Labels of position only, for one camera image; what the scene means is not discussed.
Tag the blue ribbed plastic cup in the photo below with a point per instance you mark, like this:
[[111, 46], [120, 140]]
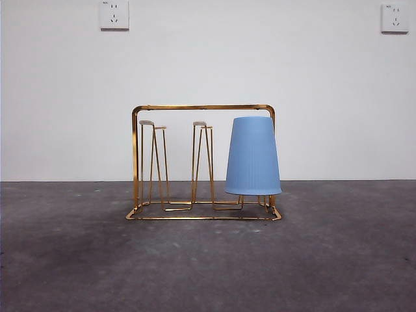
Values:
[[253, 156]]

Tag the white wall socket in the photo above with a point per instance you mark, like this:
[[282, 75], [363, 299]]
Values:
[[114, 19], [395, 19]]

